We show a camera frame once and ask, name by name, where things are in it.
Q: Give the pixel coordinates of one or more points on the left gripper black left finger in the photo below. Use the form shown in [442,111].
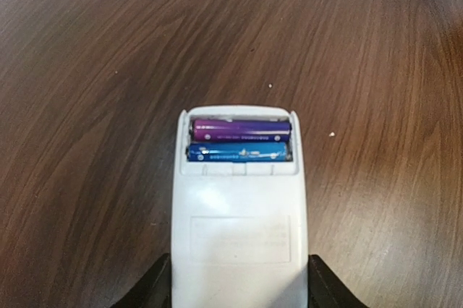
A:
[153,290]

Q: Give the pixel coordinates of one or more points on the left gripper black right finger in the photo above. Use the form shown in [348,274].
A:
[325,289]

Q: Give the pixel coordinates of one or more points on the white remote control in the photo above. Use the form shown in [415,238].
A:
[239,229]

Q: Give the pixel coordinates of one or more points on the blue AAA battery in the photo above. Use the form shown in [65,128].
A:
[238,152]

